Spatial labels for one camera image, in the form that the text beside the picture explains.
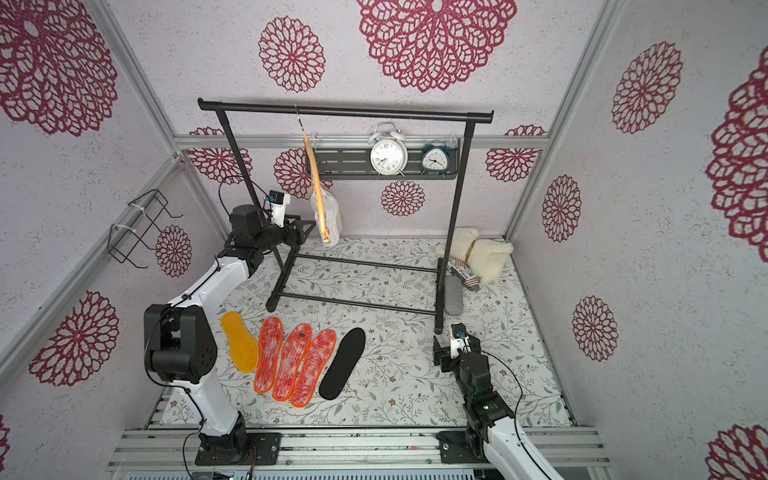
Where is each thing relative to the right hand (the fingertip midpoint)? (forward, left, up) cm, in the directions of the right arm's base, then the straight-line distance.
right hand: (449, 333), depth 85 cm
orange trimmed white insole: (-7, +39, -7) cm, 41 cm away
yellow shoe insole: (-3, +61, -6) cm, 62 cm away
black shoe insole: (-4, +30, -9) cm, 32 cm away
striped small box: (+28, -8, -6) cm, 29 cm away
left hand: (+26, +42, +19) cm, 53 cm away
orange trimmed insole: (-11, +46, -7) cm, 48 cm away
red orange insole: (+1, +54, -6) cm, 54 cm away
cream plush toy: (+29, -15, 0) cm, 33 cm away
